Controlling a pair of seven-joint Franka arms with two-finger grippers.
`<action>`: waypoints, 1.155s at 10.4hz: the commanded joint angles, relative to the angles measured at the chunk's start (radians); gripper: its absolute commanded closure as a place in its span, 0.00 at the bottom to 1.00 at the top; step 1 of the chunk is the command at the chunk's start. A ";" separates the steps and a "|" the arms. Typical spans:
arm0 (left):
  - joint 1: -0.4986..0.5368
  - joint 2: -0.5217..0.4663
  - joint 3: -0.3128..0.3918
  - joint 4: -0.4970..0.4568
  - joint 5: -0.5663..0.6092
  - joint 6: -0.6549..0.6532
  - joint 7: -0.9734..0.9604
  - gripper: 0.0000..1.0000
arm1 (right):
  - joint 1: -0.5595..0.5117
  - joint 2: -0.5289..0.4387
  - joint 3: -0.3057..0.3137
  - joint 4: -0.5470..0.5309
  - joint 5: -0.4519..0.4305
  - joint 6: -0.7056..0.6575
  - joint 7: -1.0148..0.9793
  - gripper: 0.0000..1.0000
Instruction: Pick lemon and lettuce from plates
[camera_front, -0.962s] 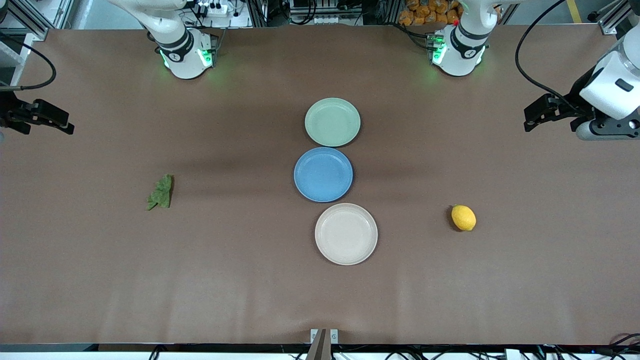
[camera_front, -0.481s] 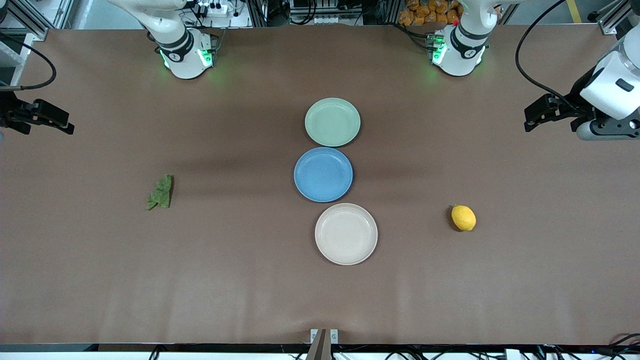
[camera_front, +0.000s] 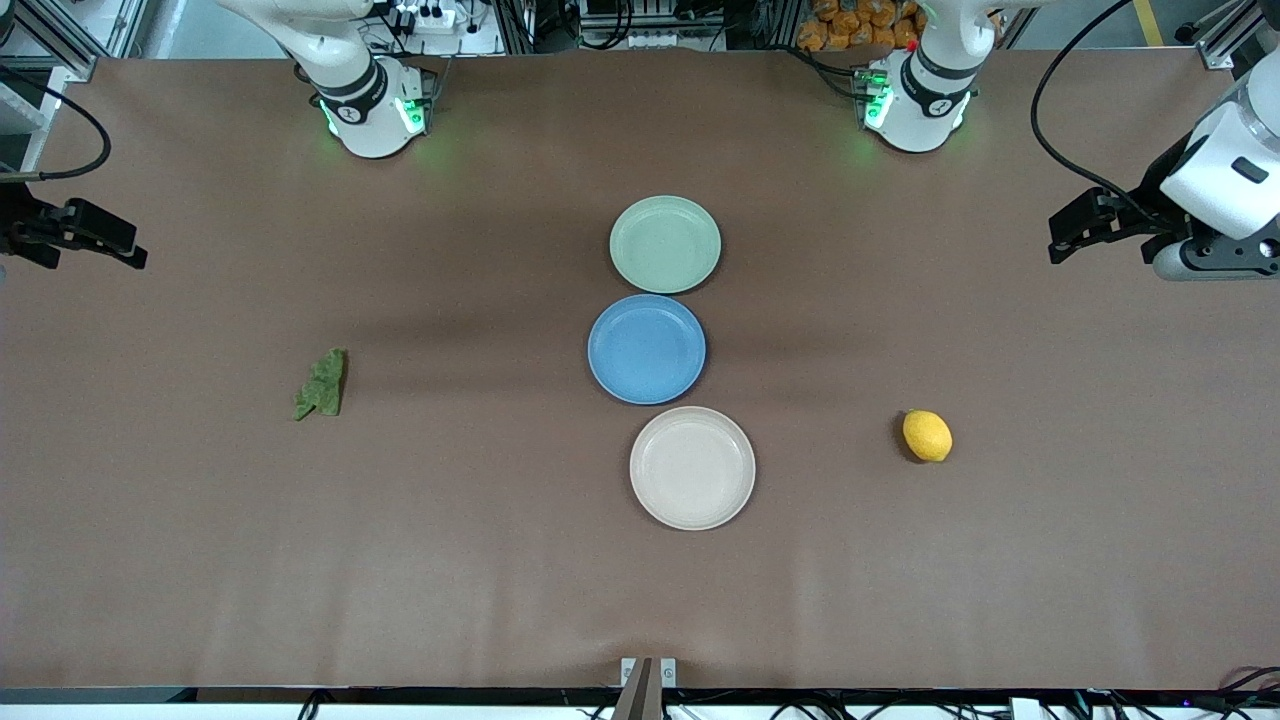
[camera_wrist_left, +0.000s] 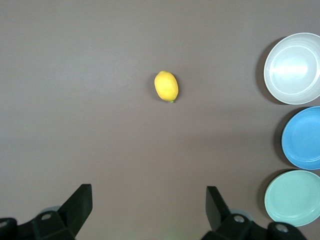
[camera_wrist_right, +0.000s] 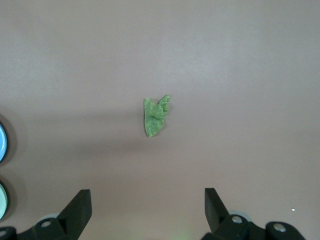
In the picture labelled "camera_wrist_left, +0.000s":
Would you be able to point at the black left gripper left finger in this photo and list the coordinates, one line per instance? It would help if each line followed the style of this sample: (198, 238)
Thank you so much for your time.
(75, 212)

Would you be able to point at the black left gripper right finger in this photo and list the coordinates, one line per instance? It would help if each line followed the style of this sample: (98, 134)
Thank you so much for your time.
(220, 220)

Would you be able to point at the yellow lemon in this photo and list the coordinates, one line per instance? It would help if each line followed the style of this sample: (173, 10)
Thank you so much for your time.
(166, 86)

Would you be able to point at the green round plate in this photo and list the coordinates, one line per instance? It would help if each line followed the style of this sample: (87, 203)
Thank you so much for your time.
(295, 200)

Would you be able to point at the blue round plate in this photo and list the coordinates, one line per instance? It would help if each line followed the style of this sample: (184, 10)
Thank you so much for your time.
(305, 137)

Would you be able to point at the beige round plate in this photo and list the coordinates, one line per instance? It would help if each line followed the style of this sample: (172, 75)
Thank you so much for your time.
(292, 70)

